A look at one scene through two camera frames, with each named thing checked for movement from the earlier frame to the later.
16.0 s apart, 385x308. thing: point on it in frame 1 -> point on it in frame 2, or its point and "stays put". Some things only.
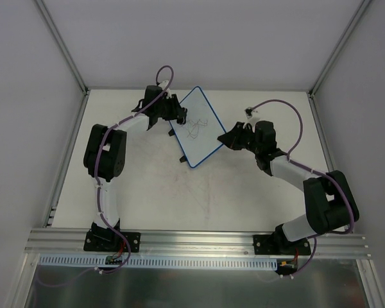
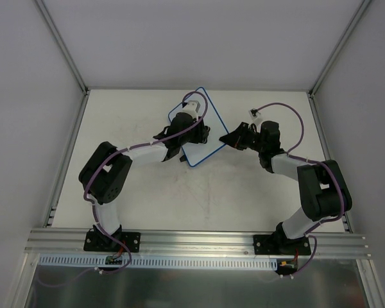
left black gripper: (174, 107) -> (200, 134)
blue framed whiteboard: (200, 135) stays put
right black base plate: (279, 245) stays put
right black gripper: (241, 136) stays put
